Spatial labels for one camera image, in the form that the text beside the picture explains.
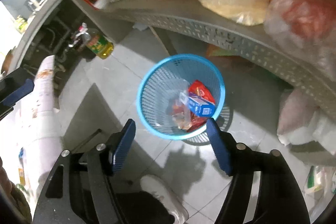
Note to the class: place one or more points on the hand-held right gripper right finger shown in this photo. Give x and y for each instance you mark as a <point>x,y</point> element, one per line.
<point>219,145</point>

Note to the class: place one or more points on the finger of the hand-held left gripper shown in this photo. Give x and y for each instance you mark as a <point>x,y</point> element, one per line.
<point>22,91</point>

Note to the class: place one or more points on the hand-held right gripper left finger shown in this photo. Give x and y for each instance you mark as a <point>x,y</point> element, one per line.
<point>123,145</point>

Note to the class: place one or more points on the blue cardboard box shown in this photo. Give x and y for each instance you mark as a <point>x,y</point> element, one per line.
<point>199,106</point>

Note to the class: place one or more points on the red printed snack bag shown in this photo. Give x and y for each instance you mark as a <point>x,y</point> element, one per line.
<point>202,90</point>

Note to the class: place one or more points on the blue plastic wastebasket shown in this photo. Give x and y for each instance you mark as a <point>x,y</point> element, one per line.
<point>155,87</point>

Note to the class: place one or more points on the person's left forearm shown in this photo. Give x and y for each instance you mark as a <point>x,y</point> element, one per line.
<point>18,205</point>

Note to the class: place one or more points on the floral tablecloth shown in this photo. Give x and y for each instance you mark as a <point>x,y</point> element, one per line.
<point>44,121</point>

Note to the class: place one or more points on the person's white shoe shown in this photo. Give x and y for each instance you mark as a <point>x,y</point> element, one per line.
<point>157,190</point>

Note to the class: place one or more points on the clear plastic wrapper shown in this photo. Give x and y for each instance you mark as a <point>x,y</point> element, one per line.
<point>178,98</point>

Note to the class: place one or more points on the yellow green bottle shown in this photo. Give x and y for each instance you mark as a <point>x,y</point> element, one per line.
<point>21,24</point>

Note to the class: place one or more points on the person's leg in black trousers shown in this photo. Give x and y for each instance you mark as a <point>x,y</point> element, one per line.
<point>147,208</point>

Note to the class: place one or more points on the dark bottle with red cap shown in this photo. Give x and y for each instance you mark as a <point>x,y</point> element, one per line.
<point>78,40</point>

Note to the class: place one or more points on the white plastic bag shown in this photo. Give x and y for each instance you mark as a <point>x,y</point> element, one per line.
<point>296,119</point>

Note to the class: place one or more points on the yellow cooking oil bottle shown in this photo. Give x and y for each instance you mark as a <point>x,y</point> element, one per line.
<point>101,45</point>

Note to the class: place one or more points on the green and white package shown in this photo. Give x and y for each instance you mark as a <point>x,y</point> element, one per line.
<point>315,182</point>

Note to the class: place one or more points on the grey perforated metal shelf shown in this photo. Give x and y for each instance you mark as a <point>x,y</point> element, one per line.
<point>183,22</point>

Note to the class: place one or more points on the plastic bag with red contents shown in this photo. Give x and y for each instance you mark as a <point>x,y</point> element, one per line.
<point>302,11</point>

